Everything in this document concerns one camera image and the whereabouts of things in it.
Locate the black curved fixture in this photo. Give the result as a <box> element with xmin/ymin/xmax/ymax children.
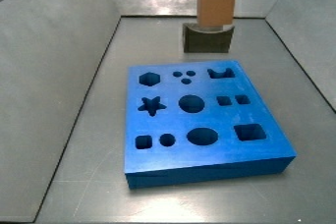
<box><xmin>183</xmin><ymin>23</ymin><xmax>235</xmax><ymax>53</ymax></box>

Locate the blue shape sorting block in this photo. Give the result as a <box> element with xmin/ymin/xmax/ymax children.
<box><xmin>125</xmin><ymin>60</ymin><xmax>296</xmax><ymax>189</ymax></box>

